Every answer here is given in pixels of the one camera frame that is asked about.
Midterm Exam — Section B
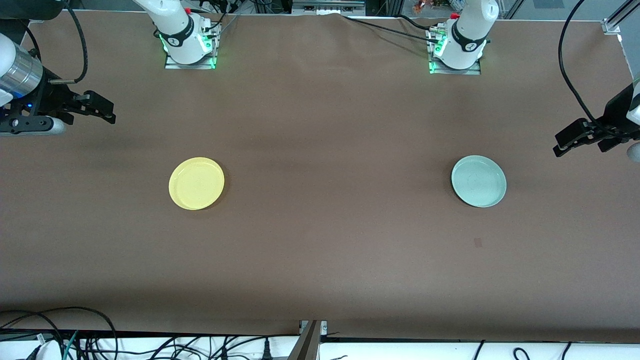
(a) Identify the thin grey cable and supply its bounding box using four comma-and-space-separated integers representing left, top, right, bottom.
215, 14, 241, 40

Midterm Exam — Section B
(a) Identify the small metal corner bracket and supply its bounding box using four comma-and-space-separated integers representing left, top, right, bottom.
299, 320, 328, 337

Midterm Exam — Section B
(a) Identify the aluminium frame post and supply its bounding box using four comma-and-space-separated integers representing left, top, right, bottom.
601, 0, 640, 36

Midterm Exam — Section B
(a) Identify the pale green round plate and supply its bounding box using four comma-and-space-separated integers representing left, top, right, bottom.
451, 155, 507, 208

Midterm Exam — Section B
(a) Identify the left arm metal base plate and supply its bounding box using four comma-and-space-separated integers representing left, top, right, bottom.
427, 27, 482, 76

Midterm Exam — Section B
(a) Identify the large black looped cable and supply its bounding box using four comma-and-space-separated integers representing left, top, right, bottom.
0, 306, 118, 360

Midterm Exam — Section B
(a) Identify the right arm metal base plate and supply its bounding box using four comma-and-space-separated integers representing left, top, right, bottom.
164, 22, 222, 70

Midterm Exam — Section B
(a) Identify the green cable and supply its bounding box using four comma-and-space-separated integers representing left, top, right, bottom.
62, 330, 80, 360

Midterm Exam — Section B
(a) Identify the yellow round plate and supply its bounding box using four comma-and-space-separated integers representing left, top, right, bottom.
168, 157, 225, 211

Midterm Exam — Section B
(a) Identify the grey metal rack unit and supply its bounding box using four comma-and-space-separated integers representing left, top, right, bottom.
291, 0, 367, 16

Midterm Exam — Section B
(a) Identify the slanted aluminium profile bar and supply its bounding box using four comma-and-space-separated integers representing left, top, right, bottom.
287, 320, 323, 360

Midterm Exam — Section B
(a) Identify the white lower shelf board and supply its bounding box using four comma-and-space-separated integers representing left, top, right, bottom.
0, 334, 640, 360

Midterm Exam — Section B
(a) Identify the short black base cable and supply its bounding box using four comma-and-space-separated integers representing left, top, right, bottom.
397, 14, 436, 32

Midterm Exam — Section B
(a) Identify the brown table cover sheet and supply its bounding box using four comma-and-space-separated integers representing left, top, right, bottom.
0, 10, 640, 337

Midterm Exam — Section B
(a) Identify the long black base cable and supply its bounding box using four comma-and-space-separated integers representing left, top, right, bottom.
342, 14, 441, 45

